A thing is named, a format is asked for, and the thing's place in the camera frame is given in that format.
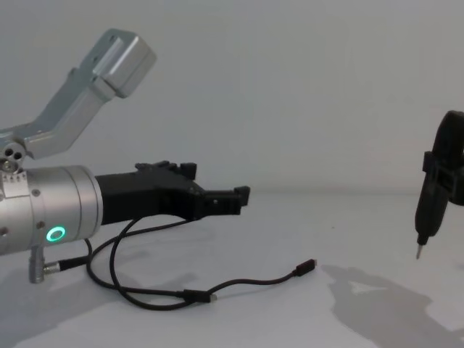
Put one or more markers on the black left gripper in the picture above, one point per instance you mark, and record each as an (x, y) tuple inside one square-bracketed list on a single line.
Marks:
[(145, 195)]

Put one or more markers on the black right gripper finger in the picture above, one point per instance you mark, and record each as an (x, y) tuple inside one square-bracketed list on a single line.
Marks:
[(440, 177)]

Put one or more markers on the white table cloth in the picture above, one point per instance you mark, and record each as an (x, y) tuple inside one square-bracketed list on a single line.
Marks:
[(275, 311)]

